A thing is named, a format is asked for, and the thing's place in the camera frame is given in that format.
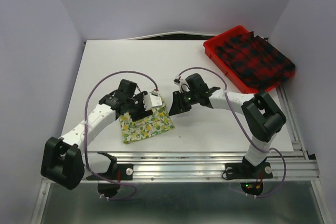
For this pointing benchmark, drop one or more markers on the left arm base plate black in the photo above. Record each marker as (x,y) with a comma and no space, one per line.
(119,172)

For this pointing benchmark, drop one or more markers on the red plastic tray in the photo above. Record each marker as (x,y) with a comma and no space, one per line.
(210,45)

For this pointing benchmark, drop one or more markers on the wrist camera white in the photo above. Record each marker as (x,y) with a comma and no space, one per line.
(182,84)
(152,100)

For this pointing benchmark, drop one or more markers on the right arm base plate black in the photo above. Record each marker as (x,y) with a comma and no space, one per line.
(234,171)

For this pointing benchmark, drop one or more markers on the red black plaid skirt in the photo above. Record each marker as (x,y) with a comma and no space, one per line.
(255,61)

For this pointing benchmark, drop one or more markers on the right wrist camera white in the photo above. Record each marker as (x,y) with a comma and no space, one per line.
(182,84)

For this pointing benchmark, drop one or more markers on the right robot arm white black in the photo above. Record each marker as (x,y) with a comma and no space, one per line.
(258,116)

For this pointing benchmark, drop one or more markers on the lemon print skirt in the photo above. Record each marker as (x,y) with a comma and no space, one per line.
(157,123)

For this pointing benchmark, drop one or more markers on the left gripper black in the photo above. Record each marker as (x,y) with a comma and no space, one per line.
(142,113)

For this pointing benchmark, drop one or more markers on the aluminium frame rails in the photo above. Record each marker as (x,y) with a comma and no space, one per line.
(295,190)

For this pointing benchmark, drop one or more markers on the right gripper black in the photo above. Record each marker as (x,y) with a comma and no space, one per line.
(177,106)

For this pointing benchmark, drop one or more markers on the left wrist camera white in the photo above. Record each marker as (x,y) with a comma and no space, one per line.
(152,100)

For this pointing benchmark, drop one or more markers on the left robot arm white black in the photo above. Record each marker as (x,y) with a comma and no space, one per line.
(63,157)

